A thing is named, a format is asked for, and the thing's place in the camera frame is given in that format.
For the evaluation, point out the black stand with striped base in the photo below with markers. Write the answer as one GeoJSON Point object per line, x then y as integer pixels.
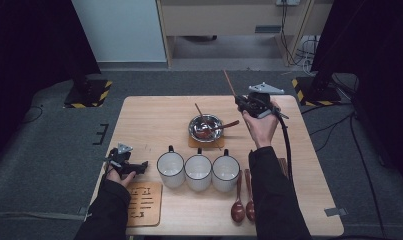
{"type": "Point", "coordinates": [317, 91]}
{"type": "Point", "coordinates": [87, 95]}

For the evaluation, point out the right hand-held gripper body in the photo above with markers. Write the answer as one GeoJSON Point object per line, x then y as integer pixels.
{"type": "Point", "coordinates": [260, 103]}

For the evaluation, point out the dark object under desk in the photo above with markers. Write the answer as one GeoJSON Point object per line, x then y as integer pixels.
{"type": "Point", "coordinates": [199, 38]}

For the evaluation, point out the white ribbed mug black rim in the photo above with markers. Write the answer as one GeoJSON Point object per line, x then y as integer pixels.
{"type": "Point", "coordinates": [225, 170]}
{"type": "Point", "coordinates": [170, 168]}
{"type": "Point", "coordinates": [198, 170]}

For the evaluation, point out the person's right hand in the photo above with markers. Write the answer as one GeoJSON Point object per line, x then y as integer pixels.
{"type": "Point", "coordinates": [264, 131]}

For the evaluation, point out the shiny steel bowl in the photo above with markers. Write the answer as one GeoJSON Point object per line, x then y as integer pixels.
{"type": "Point", "coordinates": [197, 128]}

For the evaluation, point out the white cabinet panel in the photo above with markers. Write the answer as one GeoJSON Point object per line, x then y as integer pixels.
{"type": "Point", "coordinates": [119, 30]}

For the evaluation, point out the grey tape piece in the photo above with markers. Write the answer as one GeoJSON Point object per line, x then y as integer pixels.
{"type": "Point", "coordinates": [83, 210]}
{"type": "Point", "coordinates": [335, 211]}

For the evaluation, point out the reddish brown wooden spoon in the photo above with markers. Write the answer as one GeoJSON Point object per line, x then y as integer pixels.
{"type": "Point", "coordinates": [237, 211]}
{"type": "Point", "coordinates": [250, 210]}
{"type": "Point", "coordinates": [204, 133]}

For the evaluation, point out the square wooden coaster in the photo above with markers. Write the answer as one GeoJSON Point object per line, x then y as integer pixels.
{"type": "Point", "coordinates": [147, 205]}
{"type": "Point", "coordinates": [202, 145]}

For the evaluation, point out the light wooden desk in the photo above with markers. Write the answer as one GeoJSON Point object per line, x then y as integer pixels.
{"type": "Point", "coordinates": [222, 20]}

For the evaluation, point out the person's left hand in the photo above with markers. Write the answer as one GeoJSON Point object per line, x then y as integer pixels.
{"type": "Point", "coordinates": [120, 182]}

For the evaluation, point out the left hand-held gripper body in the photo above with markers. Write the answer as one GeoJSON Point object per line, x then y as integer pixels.
{"type": "Point", "coordinates": [120, 161]}

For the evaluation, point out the black curtain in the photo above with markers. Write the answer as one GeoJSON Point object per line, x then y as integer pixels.
{"type": "Point", "coordinates": [29, 50]}
{"type": "Point", "coordinates": [372, 50]}

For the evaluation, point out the white power strip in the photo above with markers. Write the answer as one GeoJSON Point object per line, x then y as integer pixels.
{"type": "Point", "coordinates": [287, 2]}

